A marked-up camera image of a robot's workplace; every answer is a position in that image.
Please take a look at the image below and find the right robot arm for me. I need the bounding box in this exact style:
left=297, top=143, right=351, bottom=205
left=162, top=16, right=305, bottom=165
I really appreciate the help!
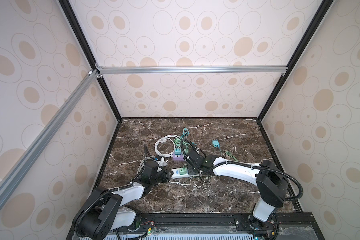
left=182, top=148, right=304, bottom=223

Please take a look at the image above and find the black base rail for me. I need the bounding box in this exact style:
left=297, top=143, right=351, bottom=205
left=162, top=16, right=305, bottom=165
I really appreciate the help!
left=82, top=212, right=325, bottom=240

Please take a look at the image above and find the purple strip white cord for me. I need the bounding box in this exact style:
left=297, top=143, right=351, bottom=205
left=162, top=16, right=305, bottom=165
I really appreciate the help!
left=154, top=135, right=181, bottom=158

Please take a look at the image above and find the purple power strip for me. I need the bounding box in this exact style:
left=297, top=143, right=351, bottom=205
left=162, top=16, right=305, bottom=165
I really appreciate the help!
left=173, top=154, right=184, bottom=161

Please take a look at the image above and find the white strip grey cord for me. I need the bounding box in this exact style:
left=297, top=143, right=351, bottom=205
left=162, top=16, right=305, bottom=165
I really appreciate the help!
left=137, top=157, right=148, bottom=175

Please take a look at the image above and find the blue teal charger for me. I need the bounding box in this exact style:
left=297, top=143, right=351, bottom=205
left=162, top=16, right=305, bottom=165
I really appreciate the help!
left=212, top=140, right=220, bottom=148

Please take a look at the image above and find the light green charger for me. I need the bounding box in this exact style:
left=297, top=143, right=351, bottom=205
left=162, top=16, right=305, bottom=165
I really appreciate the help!
left=179, top=167, right=188, bottom=175

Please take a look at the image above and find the horizontal aluminium rail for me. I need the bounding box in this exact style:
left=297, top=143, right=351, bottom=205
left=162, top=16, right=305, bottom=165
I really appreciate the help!
left=98, top=66, right=288, bottom=75

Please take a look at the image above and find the white blue power strip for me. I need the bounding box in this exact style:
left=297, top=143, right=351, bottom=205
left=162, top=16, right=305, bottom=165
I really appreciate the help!
left=172, top=167, right=196, bottom=179

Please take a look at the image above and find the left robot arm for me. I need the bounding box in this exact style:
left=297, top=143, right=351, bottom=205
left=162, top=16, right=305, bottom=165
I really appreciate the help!
left=73, top=161, right=174, bottom=240

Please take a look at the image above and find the left aluminium rail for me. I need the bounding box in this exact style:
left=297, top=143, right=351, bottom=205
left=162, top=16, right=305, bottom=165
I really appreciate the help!
left=0, top=69, right=99, bottom=211

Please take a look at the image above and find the green usb cable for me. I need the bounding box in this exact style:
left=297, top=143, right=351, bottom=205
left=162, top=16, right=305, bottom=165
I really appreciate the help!
left=172, top=136, right=238, bottom=163

